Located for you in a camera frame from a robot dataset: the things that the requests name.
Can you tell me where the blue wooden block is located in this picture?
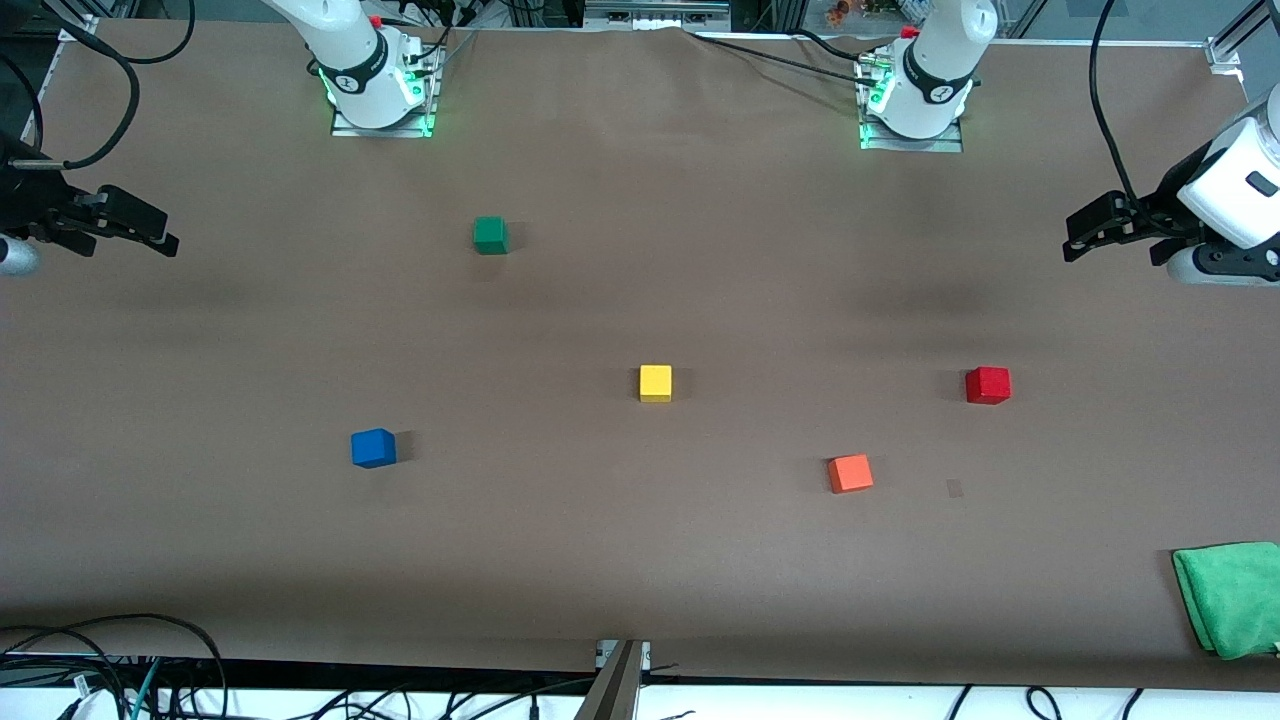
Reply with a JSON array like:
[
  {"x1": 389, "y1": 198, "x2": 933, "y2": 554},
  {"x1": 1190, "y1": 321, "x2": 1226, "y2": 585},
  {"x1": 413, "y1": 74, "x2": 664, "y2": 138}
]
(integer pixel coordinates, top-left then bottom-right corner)
[{"x1": 351, "y1": 428, "x2": 397, "y2": 469}]

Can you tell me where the orange wooden block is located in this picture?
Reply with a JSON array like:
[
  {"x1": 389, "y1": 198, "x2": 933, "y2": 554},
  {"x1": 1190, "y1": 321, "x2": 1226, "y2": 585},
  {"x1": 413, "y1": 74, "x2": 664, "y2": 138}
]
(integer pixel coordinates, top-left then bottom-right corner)
[{"x1": 827, "y1": 454, "x2": 874, "y2": 494}]

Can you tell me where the green folded cloth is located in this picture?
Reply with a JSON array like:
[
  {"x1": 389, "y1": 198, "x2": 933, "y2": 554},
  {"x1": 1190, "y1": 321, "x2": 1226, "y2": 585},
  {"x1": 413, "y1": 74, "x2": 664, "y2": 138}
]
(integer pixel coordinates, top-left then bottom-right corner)
[{"x1": 1172, "y1": 541, "x2": 1280, "y2": 660}]

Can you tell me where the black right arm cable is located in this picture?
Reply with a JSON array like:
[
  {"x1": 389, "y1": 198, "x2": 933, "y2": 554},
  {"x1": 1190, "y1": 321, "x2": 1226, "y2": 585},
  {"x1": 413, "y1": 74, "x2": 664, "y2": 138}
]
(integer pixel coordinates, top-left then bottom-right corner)
[{"x1": 0, "y1": 0, "x2": 196, "y2": 171}]

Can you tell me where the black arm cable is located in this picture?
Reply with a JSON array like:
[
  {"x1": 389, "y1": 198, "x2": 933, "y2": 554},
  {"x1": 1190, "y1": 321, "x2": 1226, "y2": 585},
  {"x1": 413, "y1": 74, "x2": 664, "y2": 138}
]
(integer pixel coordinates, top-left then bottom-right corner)
[
  {"x1": 1088, "y1": 0, "x2": 1146, "y2": 206},
  {"x1": 0, "y1": 0, "x2": 196, "y2": 171}
]

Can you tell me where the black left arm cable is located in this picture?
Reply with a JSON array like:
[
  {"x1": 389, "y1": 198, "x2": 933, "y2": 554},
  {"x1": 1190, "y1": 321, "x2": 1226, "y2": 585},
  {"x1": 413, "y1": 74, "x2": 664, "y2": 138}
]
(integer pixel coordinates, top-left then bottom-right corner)
[{"x1": 1088, "y1": 0, "x2": 1146, "y2": 206}]

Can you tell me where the aluminium frame profile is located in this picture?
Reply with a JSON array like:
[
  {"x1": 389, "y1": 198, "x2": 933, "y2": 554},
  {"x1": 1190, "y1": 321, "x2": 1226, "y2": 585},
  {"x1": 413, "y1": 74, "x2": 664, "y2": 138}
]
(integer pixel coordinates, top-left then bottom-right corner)
[
  {"x1": 55, "y1": 0, "x2": 101, "y2": 43},
  {"x1": 1205, "y1": 0, "x2": 1280, "y2": 76}
]

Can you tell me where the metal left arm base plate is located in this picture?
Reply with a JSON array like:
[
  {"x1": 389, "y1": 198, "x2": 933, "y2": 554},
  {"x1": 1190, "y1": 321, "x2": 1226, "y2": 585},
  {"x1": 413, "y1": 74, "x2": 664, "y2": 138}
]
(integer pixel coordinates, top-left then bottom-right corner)
[{"x1": 858, "y1": 50, "x2": 966, "y2": 153}]

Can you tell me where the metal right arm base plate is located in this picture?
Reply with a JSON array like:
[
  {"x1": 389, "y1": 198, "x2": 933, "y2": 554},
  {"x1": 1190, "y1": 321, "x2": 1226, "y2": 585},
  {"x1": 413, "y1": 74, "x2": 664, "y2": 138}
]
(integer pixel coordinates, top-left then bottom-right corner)
[{"x1": 330, "y1": 45, "x2": 437, "y2": 139}]

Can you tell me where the thick black table cable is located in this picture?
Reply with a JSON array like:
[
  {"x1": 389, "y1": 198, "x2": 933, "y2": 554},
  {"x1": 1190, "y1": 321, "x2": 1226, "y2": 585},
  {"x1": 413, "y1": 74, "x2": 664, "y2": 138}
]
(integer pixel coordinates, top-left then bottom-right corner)
[{"x1": 795, "y1": 28, "x2": 893, "y2": 63}]

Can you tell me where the thin black table cable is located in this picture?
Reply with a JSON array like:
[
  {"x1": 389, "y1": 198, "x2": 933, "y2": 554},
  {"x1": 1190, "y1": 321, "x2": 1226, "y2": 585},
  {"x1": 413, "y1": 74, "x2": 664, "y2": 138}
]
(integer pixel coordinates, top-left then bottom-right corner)
[{"x1": 685, "y1": 32, "x2": 869, "y2": 81}]

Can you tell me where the black looped floor cable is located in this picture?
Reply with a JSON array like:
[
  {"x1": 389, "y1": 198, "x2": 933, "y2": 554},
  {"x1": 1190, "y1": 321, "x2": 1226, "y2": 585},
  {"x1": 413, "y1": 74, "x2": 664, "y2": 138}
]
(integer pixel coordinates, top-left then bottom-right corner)
[{"x1": 0, "y1": 612, "x2": 231, "y2": 720}]

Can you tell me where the aluminium profile post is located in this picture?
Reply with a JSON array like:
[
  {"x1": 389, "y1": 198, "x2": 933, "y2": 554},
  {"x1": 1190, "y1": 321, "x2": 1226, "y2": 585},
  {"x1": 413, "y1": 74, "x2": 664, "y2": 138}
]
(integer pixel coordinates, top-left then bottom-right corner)
[{"x1": 575, "y1": 642, "x2": 647, "y2": 720}]

